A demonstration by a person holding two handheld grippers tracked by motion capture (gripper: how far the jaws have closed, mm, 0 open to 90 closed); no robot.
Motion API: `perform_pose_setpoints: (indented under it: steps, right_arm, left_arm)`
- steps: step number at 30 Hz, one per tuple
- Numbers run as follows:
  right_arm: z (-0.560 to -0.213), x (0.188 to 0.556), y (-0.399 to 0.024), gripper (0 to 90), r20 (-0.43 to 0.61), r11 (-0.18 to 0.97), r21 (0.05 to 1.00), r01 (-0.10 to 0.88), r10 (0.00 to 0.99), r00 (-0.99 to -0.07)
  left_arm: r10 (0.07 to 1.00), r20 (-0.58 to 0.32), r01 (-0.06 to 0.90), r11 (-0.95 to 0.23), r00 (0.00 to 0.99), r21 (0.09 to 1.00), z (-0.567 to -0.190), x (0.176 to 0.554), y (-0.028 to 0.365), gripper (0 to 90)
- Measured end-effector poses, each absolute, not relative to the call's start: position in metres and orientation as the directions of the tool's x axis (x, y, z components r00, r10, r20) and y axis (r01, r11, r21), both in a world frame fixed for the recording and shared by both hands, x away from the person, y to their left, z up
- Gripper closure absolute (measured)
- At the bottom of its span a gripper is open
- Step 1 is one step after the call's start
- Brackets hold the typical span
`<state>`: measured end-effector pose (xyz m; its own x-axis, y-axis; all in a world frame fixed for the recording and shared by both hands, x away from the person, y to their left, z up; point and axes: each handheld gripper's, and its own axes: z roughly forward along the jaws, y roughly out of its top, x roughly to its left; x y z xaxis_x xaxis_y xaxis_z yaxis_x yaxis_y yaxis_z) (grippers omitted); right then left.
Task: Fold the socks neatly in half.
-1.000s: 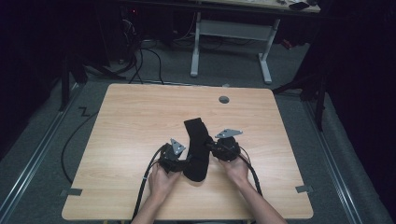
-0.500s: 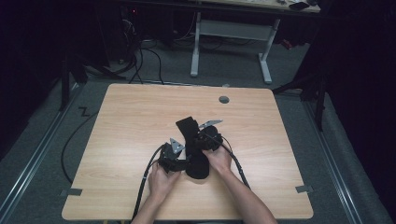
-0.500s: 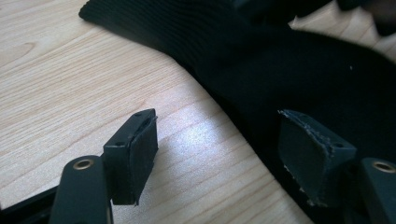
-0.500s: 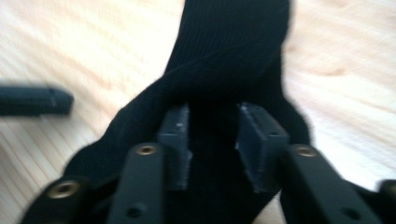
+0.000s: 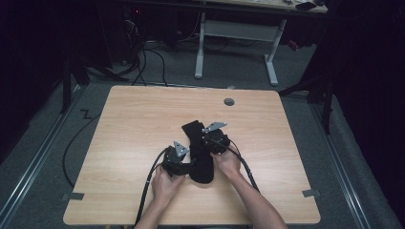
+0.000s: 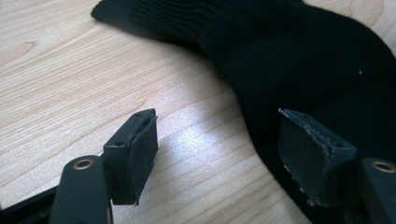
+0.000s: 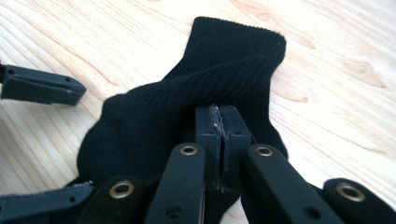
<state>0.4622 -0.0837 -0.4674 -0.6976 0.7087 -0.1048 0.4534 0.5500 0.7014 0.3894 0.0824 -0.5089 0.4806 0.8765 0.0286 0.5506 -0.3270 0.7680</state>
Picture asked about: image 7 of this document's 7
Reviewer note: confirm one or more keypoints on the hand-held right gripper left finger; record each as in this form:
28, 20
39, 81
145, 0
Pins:
209, 133

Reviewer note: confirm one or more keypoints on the black sock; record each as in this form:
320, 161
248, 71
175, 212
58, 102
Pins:
155, 109

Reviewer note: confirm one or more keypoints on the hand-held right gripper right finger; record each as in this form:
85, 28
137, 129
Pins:
236, 137

